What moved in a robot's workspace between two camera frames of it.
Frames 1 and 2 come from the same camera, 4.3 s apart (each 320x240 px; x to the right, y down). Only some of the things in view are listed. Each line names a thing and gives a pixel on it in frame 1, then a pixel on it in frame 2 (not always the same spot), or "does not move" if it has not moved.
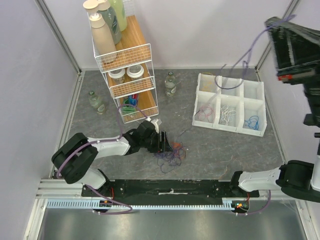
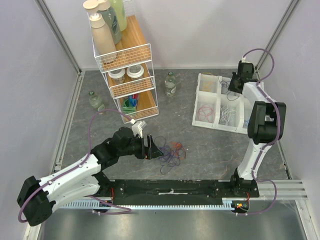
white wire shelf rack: [131, 77] does not move
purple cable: [246, 66] to [224, 83]
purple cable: [167, 160] does not move
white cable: [227, 115] does not move
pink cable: [205, 111] does not move
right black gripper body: [295, 75] to [235, 85]
